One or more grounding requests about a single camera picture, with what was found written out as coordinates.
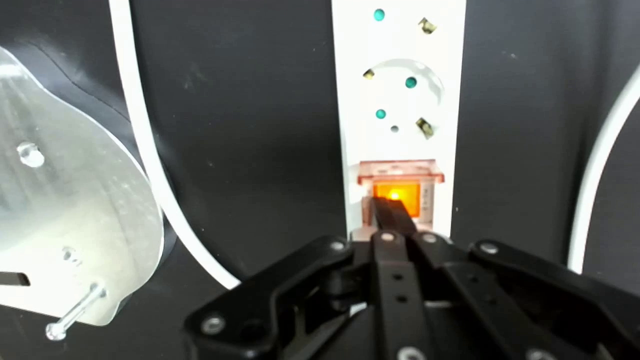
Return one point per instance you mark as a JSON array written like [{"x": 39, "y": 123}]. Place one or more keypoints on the white power strip orange switch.
[{"x": 401, "y": 47}]

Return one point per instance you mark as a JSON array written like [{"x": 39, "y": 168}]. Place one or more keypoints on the aluminium mounting plate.
[{"x": 73, "y": 213}]

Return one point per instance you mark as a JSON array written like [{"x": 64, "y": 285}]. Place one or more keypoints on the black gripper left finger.
[{"x": 392, "y": 300}]

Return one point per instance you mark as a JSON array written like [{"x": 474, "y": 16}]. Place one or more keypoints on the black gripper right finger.
[{"x": 507, "y": 292}]

